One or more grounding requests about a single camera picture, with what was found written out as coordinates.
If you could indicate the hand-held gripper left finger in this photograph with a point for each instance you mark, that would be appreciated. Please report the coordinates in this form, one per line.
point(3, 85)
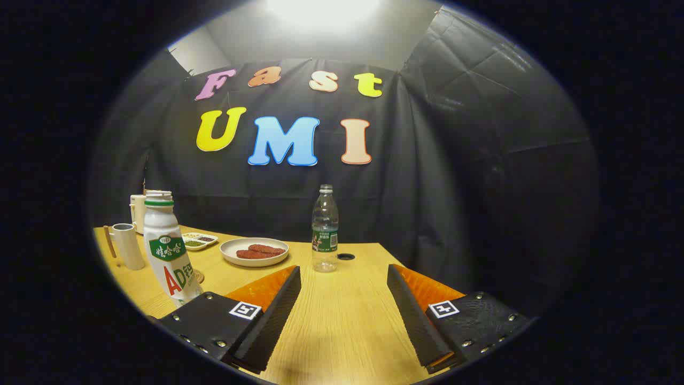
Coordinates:
point(267, 331)

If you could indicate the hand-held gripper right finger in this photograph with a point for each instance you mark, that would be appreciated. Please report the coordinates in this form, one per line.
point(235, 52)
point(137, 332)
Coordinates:
point(419, 326)

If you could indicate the round wooden coaster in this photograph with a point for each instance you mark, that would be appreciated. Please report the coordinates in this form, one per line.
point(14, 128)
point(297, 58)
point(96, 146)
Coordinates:
point(200, 276)

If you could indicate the white juice bottle green label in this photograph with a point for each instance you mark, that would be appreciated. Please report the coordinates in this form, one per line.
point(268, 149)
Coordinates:
point(168, 256)

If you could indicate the clear plastic water bottle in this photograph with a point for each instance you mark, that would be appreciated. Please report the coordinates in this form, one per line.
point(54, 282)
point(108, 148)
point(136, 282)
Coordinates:
point(325, 230)

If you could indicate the wooden table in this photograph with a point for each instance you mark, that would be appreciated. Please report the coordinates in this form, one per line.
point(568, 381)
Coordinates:
point(342, 321)

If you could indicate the red meat slice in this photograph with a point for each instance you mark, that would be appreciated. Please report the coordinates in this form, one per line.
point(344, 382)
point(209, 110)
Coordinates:
point(248, 254)
point(272, 249)

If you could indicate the white round plate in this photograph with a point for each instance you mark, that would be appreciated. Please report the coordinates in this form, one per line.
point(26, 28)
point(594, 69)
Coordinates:
point(232, 258)

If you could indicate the white divided dish with beans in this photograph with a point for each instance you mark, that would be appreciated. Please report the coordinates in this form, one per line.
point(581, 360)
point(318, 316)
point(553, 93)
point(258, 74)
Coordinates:
point(199, 241)

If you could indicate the black backdrop cloth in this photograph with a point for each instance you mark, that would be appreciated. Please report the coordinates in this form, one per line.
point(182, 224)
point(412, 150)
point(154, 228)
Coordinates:
point(427, 187)

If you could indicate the white toaster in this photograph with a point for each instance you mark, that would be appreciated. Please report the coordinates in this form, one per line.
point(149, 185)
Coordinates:
point(137, 214)

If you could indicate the ceiling light panel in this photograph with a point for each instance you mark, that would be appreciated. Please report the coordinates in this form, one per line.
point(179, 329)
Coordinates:
point(323, 10)

